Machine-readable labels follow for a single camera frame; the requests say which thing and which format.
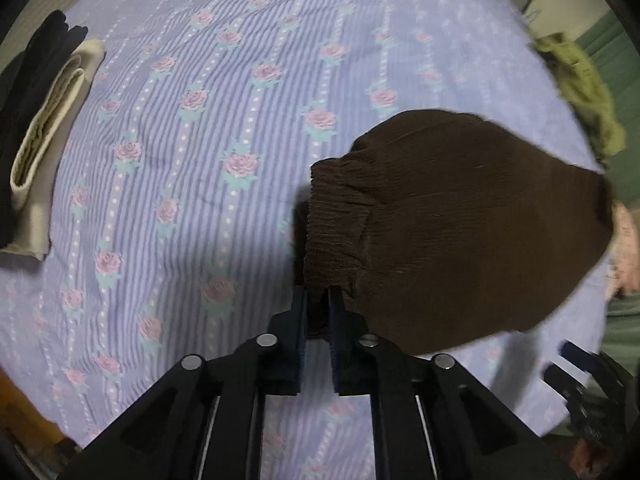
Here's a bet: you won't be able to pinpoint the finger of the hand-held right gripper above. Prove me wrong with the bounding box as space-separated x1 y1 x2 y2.
561 340 603 365
544 364 583 395

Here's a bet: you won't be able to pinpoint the pink patterned cloth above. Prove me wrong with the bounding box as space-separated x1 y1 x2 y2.
606 200 640 302

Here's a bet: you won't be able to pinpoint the folded black pants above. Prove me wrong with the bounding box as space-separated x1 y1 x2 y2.
0 9 90 250

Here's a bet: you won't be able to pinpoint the olive green cloth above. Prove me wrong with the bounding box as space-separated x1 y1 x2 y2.
529 32 628 162

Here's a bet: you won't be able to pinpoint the wooden furniture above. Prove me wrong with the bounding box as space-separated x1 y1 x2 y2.
0 369 78 463

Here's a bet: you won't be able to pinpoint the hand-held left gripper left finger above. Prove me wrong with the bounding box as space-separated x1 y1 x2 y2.
60 285 308 480

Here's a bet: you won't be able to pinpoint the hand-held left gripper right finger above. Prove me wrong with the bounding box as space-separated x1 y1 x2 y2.
327 285 581 480

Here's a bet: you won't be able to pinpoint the purple floral striped bed sheet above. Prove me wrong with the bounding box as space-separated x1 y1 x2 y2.
0 0 616 480

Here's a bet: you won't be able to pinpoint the folded beige pants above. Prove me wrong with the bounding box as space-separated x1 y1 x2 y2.
0 39 107 262

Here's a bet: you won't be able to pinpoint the brown pants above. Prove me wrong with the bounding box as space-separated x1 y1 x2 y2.
292 109 615 358

